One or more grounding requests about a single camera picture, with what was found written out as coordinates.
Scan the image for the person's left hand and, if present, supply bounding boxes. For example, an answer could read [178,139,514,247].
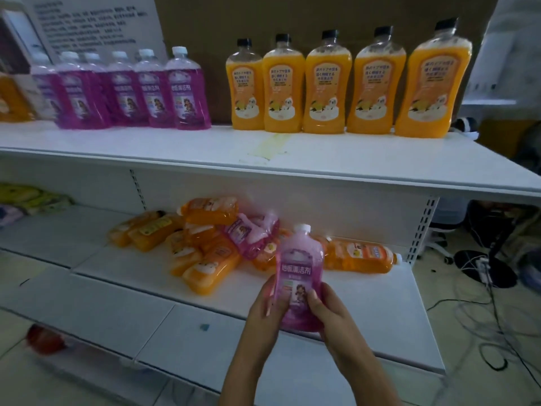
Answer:
[246,275,293,348]

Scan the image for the person's right hand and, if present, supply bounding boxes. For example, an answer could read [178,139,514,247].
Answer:
[306,283,369,365]

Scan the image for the purple floor cleaner bottle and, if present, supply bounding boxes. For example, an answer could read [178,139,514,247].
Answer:
[274,223,326,333]
[224,212,280,261]

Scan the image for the person's left forearm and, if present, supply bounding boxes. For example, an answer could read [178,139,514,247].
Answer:
[217,336,276,406]

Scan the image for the person's right forearm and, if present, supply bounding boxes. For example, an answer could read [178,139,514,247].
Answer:
[338,346,403,406]

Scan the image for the pile of orange bottles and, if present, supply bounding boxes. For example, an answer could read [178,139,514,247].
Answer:
[109,196,403,297]

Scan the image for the white chair base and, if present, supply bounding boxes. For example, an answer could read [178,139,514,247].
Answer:
[425,223,456,265]

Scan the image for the white metal shelf unit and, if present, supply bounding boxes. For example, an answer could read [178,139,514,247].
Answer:
[0,121,541,406]

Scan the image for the white power strip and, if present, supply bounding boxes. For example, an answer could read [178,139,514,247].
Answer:
[476,257,492,285]

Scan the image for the black round stand base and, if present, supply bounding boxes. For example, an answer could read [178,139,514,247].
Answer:
[453,249,519,289]

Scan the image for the orange liquid bottle black cap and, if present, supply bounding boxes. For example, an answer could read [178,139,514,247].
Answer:
[394,18,473,138]
[225,38,266,131]
[346,25,407,135]
[302,30,352,135]
[262,34,306,133]

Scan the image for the red object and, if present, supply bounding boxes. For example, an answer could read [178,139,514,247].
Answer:
[26,325,67,356]

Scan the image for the row of purple bottles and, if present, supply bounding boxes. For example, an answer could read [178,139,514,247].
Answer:
[30,46,212,131]

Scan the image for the yellow packets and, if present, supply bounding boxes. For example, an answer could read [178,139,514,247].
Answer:
[0,183,73,216]

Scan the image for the pink packet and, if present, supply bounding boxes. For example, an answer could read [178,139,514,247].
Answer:
[0,206,24,227]

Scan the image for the brown cardboard backing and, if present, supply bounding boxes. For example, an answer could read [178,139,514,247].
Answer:
[153,0,500,125]

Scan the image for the white board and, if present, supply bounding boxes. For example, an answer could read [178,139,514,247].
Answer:
[460,0,541,107]

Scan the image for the white printed paper sign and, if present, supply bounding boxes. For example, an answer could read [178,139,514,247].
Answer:
[19,0,169,64]

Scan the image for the black cables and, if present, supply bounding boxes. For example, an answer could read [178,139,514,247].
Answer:
[426,249,541,389]

